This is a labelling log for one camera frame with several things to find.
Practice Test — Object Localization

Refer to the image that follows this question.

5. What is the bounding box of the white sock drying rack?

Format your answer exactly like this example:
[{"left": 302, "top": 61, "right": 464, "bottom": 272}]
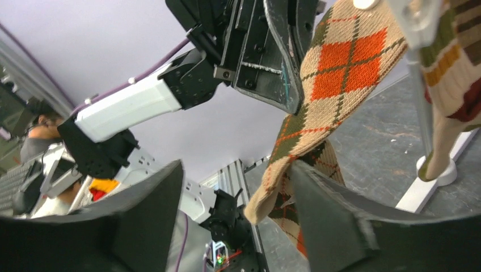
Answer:
[{"left": 352, "top": 0, "right": 480, "bottom": 214}]

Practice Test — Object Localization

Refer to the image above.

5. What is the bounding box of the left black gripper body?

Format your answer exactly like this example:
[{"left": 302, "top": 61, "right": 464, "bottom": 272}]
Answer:
[{"left": 165, "top": 0, "right": 328, "bottom": 91}]

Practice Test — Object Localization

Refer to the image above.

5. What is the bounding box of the argyle beige sock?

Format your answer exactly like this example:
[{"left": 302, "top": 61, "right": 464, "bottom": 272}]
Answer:
[{"left": 244, "top": 1, "right": 407, "bottom": 254}]

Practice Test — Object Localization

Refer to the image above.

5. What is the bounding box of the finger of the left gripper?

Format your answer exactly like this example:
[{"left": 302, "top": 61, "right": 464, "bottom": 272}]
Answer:
[{"left": 233, "top": 1, "right": 305, "bottom": 114}]

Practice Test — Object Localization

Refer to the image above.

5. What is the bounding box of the person in background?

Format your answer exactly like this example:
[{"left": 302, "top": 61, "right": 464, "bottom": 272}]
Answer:
[{"left": 20, "top": 109, "right": 64, "bottom": 163}]

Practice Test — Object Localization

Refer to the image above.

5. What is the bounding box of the striped beige sock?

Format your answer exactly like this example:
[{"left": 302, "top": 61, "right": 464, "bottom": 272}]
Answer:
[{"left": 418, "top": 1, "right": 480, "bottom": 181}]

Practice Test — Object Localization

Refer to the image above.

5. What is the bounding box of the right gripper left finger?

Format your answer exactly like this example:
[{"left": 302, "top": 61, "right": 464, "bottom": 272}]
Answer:
[{"left": 1, "top": 160, "right": 184, "bottom": 271}]

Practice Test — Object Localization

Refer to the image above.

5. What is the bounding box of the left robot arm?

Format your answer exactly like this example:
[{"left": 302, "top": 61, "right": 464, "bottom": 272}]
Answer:
[{"left": 58, "top": 1, "right": 326, "bottom": 181}]

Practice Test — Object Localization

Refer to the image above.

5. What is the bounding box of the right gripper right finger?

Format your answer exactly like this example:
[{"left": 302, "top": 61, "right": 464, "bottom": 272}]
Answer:
[{"left": 289, "top": 160, "right": 480, "bottom": 271}]

